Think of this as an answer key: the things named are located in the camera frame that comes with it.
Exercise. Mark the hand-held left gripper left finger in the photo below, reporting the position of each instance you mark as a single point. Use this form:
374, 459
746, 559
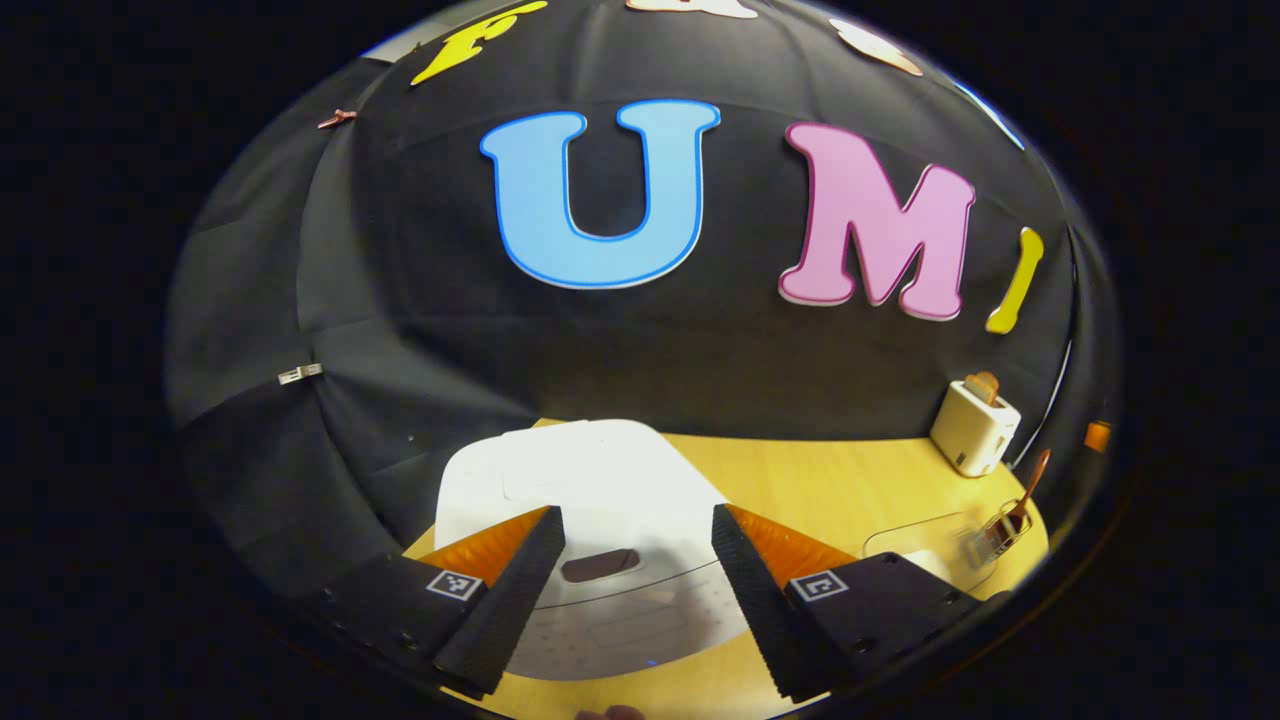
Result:
505, 610

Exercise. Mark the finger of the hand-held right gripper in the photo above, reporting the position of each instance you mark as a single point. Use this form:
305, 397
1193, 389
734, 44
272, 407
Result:
1098, 437

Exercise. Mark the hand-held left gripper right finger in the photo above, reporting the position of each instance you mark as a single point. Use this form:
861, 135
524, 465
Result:
760, 610

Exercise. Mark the dark wooden spoon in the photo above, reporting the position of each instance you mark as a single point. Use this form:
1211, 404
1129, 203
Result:
1030, 485

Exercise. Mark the white rice cooker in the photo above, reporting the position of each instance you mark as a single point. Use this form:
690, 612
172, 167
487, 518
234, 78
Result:
600, 480

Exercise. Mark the brown toast slice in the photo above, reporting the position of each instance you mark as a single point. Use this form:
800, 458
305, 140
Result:
983, 387

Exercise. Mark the white toaster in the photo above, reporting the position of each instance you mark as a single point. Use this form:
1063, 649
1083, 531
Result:
970, 435

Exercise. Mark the black backdrop cloth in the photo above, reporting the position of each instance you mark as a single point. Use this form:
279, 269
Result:
450, 350

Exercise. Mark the white cloth clip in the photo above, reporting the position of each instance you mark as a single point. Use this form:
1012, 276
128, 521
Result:
300, 373

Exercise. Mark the red cloth clip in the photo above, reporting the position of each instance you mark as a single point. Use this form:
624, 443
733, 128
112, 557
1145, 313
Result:
337, 118

